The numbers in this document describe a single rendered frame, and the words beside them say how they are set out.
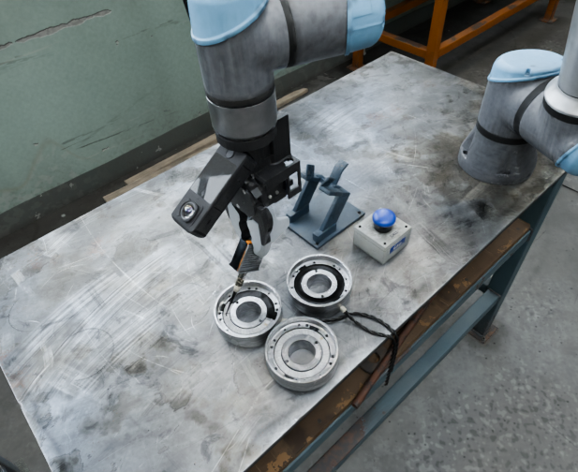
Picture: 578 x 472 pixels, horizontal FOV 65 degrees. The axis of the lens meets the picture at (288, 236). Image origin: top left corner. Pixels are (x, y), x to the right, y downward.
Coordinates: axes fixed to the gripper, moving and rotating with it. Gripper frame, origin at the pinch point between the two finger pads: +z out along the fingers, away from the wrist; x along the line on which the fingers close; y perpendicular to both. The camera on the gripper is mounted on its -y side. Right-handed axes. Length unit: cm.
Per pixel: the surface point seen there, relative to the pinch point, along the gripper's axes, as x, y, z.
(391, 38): 116, 186, 67
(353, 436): -14, 11, 69
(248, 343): -6.2, -7.1, 10.6
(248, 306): -0.5, -2.7, 11.7
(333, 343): -15.0, 1.6, 10.1
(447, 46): 88, 198, 67
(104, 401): 2.4, -27.2, 13.0
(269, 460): -12.7, -11.9, 38.0
